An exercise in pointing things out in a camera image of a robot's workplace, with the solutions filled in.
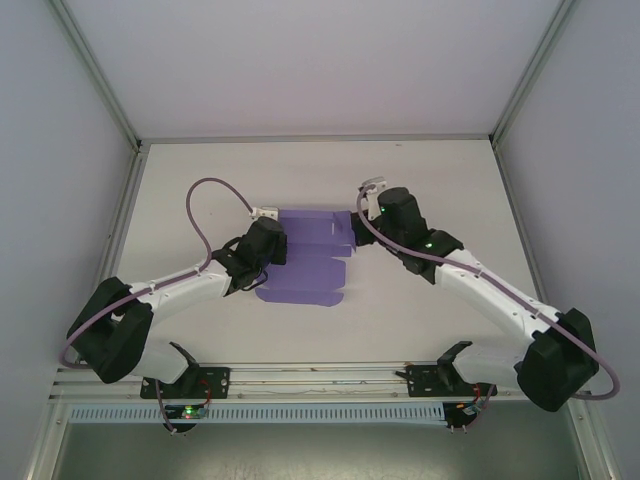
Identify white slotted cable duct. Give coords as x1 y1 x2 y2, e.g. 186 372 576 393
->
66 401 447 427

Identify purple cardboard box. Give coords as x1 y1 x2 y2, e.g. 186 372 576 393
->
254 208 358 309

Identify aluminium frame leg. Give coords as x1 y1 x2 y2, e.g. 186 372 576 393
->
27 399 69 480
569 399 614 480

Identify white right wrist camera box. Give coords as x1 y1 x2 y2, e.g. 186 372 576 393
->
360 174 389 222

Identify green-lit circuit board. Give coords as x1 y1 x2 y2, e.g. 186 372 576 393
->
166 405 209 421

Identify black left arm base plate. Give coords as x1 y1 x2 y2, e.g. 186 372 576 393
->
139 365 232 401

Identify aluminium back frame rail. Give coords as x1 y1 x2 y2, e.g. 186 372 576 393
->
136 132 495 147

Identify aluminium frame post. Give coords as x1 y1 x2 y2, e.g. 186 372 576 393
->
49 0 146 151
488 0 580 149

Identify aluminium side frame rail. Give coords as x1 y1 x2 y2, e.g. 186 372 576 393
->
74 142 149 364
492 142 562 360

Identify aluminium front mounting rail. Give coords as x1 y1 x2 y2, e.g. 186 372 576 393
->
48 358 595 402

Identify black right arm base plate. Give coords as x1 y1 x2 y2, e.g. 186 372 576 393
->
405 363 497 399

